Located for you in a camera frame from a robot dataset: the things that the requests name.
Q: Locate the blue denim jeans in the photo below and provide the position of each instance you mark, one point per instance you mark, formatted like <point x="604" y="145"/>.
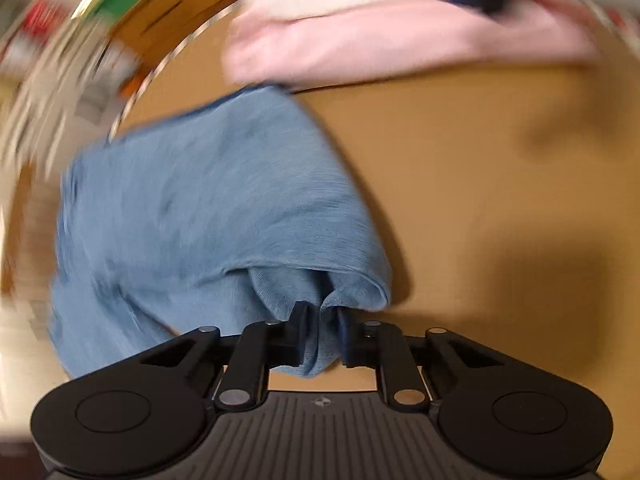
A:
<point x="210" y="200"/>

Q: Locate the wooden side cabinet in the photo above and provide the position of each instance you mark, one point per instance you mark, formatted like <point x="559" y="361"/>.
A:
<point x="190" y="5"/>

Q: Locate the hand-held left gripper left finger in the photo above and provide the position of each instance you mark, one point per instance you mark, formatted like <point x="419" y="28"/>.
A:
<point x="300" y="322"/>

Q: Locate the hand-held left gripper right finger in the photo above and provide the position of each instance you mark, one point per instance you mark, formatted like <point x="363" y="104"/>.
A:
<point x="346" y="330"/>

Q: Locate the pink garment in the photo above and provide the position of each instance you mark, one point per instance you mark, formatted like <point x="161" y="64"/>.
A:
<point x="380" y="35"/>

